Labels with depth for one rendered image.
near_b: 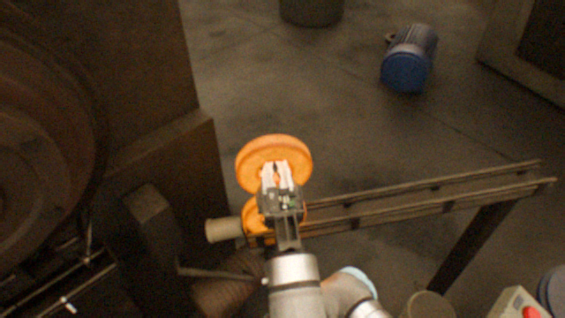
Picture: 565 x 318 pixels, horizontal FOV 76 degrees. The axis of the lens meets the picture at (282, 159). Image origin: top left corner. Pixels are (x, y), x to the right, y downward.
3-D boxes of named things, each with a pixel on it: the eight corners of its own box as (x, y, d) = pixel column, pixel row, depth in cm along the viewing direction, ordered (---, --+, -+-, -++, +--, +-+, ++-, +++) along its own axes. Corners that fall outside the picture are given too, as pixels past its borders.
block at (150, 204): (145, 248, 101) (116, 195, 83) (169, 231, 105) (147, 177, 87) (165, 275, 95) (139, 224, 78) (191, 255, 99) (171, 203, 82)
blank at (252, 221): (267, 231, 100) (269, 242, 98) (230, 208, 90) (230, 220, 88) (314, 207, 95) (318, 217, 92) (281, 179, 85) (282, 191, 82)
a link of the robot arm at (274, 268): (316, 285, 65) (263, 293, 64) (312, 258, 67) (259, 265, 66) (323, 276, 57) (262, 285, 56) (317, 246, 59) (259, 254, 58)
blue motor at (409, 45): (372, 92, 243) (382, 45, 218) (394, 52, 278) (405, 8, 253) (418, 105, 234) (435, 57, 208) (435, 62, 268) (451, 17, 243)
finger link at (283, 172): (289, 140, 70) (297, 184, 66) (288, 155, 75) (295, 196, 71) (273, 142, 69) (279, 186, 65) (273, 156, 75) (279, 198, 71)
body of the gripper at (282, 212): (301, 179, 64) (313, 247, 59) (297, 197, 72) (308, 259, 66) (258, 185, 63) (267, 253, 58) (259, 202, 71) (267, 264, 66)
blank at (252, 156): (227, 142, 71) (228, 155, 68) (305, 126, 71) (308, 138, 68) (244, 192, 82) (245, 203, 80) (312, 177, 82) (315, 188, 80)
